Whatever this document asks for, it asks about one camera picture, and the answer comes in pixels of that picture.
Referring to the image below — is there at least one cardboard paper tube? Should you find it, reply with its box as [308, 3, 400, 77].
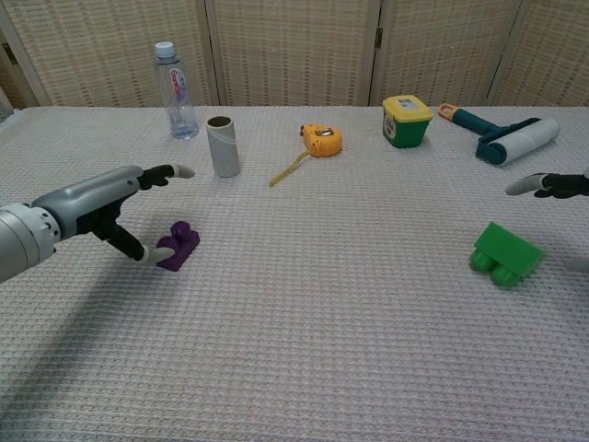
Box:
[205, 115, 242, 179]

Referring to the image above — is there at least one green toy brick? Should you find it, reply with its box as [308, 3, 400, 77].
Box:
[468, 221, 544, 291]

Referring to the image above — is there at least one green tub with yellow lid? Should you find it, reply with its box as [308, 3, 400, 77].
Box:
[382, 95, 434, 150]

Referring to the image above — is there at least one clear plastic water bottle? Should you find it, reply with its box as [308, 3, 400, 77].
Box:
[154, 41, 200, 141]

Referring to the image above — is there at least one white woven tablecloth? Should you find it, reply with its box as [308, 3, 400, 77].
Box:
[0, 105, 589, 442]

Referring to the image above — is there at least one yellow tape measure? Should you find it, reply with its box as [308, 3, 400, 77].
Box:
[268, 122, 344, 189]

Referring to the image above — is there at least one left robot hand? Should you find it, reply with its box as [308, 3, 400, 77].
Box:
[31, 163, 197, 264]

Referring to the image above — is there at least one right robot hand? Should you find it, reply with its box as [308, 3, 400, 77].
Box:
[504, 168, 589, 273]

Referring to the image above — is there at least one beige woven folding screen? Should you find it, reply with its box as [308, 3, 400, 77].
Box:
[0, 0, 589, 110]

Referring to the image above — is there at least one teal lint roller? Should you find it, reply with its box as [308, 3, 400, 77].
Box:
[437, 103, 561, 168]

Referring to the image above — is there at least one purple toy brick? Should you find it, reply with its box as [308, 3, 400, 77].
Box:
[156, 220, 202, 273]

